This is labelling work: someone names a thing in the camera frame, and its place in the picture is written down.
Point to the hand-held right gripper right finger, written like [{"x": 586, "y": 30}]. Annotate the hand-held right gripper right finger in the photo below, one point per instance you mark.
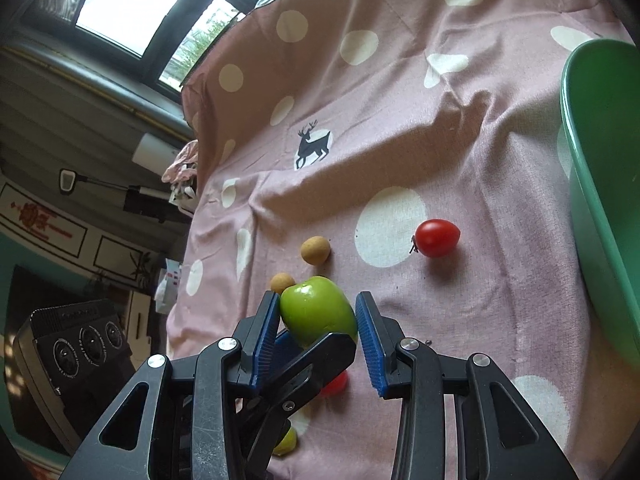
[{"x": 369, "y": 345}]

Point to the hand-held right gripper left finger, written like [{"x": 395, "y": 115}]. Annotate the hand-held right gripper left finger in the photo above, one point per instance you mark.
[{"x": 264, "y": 340}]

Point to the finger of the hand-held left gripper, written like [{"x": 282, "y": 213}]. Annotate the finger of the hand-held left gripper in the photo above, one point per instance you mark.
[{"x": 310, "y": 365}]

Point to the red cherry tomato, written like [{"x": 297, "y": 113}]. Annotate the red cherry tomato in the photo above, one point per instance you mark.
[{"x": 336, "y": 385}]

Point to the green jujube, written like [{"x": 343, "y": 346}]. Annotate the green jujube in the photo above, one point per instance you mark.
[{"x": 320, "y": 310}]

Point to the tan longan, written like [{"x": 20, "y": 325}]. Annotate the tan longan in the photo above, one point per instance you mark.
[
  {"x": 315, "y": 250},
  {"x": 281, "y": 282}
]

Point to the yellow-green fruit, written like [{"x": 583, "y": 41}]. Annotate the yellow-green fruit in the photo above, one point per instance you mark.
[{"x": 288, "y": 442}]

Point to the white box with red print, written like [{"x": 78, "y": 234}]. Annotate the white box with red print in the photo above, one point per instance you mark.
[{"x": 169, "y": 285}]

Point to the small red stemmed tomato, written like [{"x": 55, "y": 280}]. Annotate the small red stemmed tomato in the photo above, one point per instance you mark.
[{"x": 437, "y": 237}]

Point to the black speaker unit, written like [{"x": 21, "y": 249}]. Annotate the black speaker unit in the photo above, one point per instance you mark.
[{"x": 70, "y": 355}]

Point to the pink crumpled garment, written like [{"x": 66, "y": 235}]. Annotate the pink crumpled garment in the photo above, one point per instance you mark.
[{"x": 181, "y": 164}]

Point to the white paper roll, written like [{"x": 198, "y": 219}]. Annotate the white paper roll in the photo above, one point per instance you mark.
[{"x": 150, "y": 152}]

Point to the pink polka dot blanket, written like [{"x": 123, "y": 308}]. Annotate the pink polka dot blanket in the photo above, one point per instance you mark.
[{"x": 400, "y": 110}]

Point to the cabinet with red ornament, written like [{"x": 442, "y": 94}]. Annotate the cabinet with red ornament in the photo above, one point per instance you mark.
[{"x": 45, "y": 222}]

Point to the green plastic basin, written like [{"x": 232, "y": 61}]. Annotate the green plastic basin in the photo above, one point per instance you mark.
[{"x": 605, "y": 200}]

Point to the window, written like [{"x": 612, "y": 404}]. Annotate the window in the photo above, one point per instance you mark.
[{"x": 130, "y": 5}]

